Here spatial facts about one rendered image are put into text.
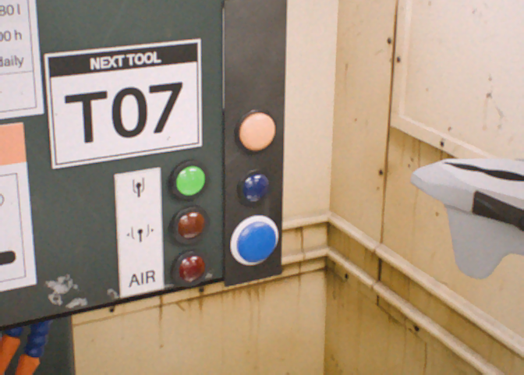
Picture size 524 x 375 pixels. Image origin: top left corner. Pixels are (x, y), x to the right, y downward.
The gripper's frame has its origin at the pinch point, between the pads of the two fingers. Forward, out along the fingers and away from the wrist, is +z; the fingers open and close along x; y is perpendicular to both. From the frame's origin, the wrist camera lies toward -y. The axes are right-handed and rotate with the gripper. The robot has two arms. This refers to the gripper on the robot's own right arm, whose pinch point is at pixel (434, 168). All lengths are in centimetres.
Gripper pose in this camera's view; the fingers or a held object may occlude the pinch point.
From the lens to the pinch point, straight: 56.5
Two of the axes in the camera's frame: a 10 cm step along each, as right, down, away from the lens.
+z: -8.4, -2.0, 5.0
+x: 5.4, -2.9, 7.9
